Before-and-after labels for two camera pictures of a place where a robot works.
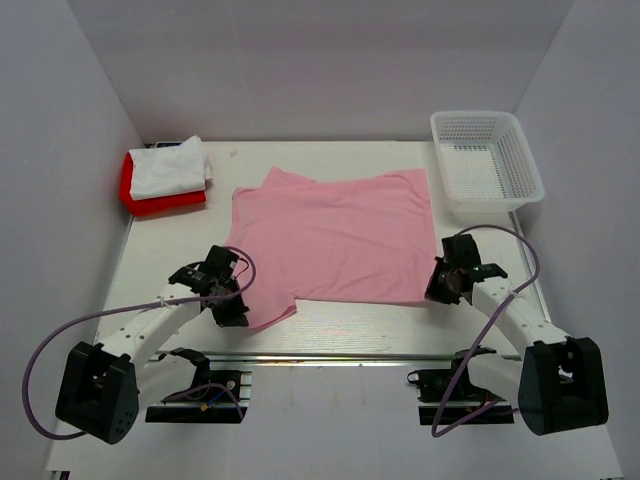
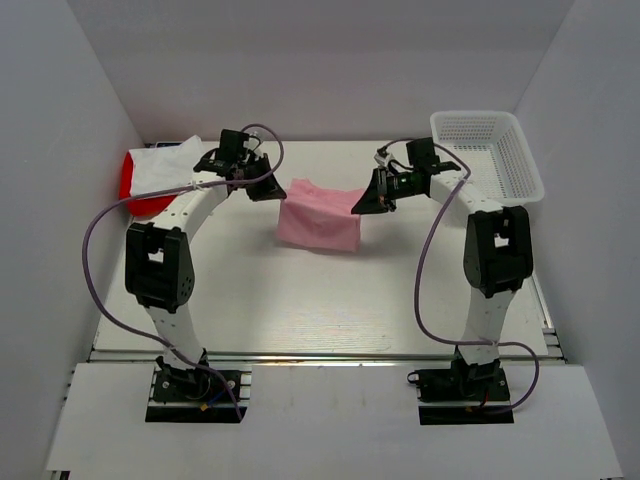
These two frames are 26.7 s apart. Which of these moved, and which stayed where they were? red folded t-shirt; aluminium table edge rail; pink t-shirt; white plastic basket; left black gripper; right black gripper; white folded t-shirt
Moved: left black gripper; pink t-shirt; right black gripper
Stayed: white folded t-shirt; aluminium table edge rail; red folded t-shirt; white plastic basket
